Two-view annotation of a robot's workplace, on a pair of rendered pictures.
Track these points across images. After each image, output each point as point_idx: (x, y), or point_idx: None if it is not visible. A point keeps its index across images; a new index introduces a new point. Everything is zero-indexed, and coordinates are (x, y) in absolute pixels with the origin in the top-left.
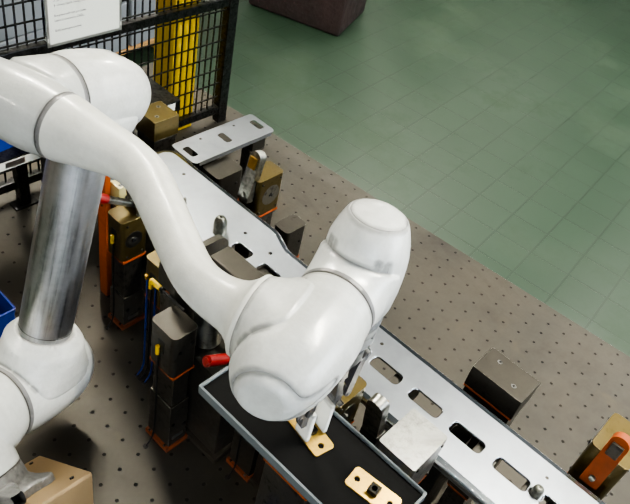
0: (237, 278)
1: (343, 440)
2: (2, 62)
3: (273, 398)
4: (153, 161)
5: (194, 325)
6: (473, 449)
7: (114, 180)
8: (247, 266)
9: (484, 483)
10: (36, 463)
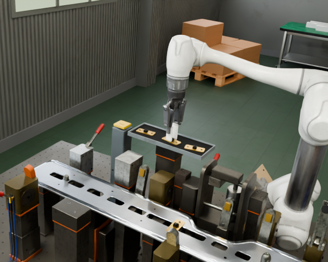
0: (211, 51)
1: (159, 140)
2: None
3: None
4: (257, 65)
5: None
6: (91, 192)
7: None
8: (224, 171)
9: (89, 180)
10: None
